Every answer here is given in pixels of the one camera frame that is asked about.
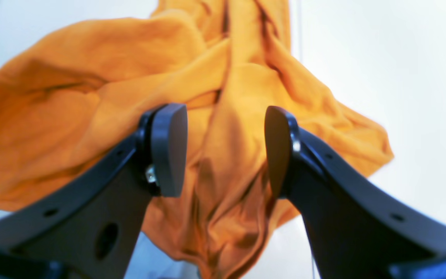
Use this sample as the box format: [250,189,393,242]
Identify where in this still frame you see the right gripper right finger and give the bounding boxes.
[265,106,446,279]

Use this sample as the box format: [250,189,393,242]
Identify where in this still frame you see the orange t-shirt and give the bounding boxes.
[0,0,393,279]

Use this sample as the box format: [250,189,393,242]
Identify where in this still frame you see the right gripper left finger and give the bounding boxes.
[0,103,188,279]

